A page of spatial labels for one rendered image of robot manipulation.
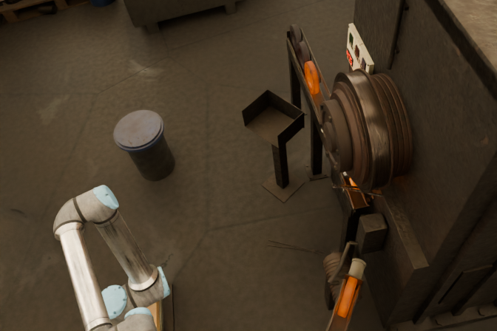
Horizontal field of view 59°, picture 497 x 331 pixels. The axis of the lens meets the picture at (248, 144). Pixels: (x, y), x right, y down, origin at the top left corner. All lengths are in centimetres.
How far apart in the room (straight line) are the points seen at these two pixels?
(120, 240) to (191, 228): 87
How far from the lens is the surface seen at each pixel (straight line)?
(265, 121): 244
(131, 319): 166
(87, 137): 353
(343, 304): 179
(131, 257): 212
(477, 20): 121
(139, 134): 278
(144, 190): 307
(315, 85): 242
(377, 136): 152
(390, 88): 162
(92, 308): 172
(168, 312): 266
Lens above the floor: 248
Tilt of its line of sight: 53 degrees down
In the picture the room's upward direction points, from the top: 11 degrees counter-clockwise
